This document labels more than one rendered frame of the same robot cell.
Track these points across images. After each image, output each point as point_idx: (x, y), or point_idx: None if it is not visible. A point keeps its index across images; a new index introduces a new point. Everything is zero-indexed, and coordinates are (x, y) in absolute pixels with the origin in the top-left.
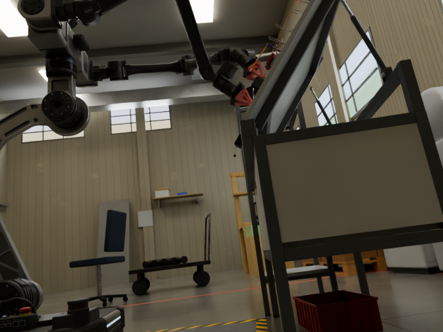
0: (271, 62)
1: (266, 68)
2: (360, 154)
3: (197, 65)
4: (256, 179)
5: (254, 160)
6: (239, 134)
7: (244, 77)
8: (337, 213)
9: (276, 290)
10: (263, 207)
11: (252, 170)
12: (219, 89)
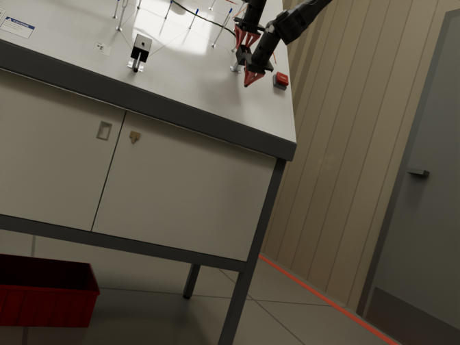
0: (286, 85)
1: (280, 81)
2: None
3: (305, 14)
4: (197, 160)
5: (214, 142)
6: (152, 40)
7: (241, 25)
8: None
9: (239, 296)
10: (249, 220)
11: (138, 112)
12: (270, 48)
